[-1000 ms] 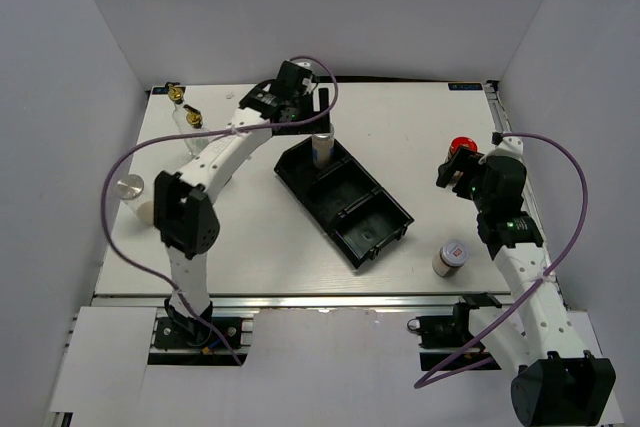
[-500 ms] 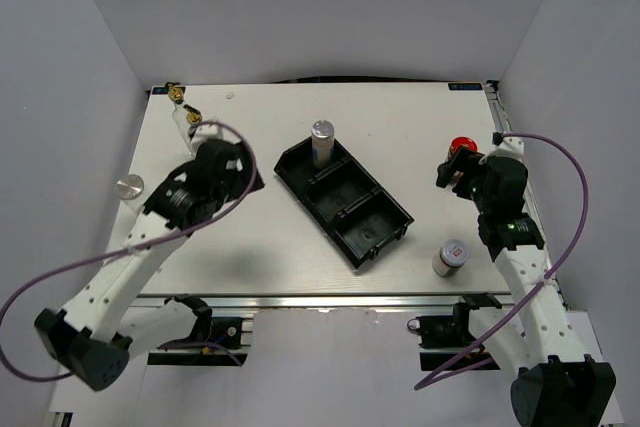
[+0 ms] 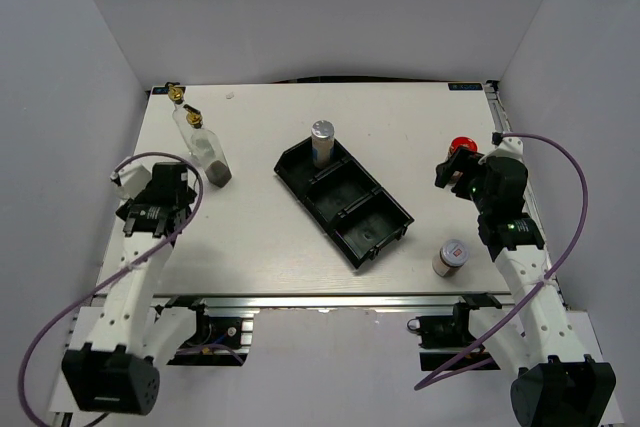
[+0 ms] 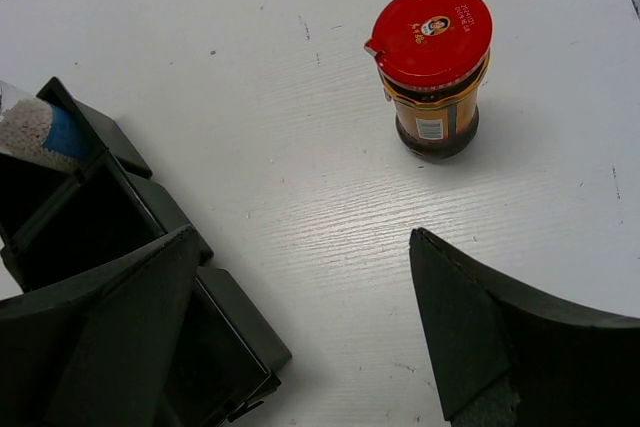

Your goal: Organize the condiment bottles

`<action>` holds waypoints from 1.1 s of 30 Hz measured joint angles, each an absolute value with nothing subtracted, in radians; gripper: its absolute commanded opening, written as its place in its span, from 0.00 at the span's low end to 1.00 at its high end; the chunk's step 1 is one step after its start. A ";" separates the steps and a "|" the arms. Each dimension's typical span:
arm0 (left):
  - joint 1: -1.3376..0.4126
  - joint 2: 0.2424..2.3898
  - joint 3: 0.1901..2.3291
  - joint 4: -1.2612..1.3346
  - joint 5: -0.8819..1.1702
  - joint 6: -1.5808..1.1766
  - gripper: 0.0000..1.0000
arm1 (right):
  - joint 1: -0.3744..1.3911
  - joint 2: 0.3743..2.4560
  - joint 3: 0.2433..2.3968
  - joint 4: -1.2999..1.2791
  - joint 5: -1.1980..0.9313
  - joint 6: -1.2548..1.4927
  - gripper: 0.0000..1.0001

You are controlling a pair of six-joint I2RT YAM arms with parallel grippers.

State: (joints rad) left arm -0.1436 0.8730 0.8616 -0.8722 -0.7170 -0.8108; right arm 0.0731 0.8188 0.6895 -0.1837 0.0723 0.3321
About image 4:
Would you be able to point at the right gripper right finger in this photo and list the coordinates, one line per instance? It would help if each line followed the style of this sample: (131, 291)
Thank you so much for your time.
(504, 353)

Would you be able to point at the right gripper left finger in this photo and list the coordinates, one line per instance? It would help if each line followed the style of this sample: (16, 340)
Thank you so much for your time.
(95, 349)

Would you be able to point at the silver-lid white seasoning bottle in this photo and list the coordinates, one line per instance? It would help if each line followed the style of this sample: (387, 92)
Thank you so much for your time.
(40, 133)

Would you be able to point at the red-lid sauce jar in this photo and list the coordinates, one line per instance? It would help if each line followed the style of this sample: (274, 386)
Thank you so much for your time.
(431, 57)

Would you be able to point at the black three-compartment tray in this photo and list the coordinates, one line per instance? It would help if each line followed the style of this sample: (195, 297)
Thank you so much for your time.
(57, 225)

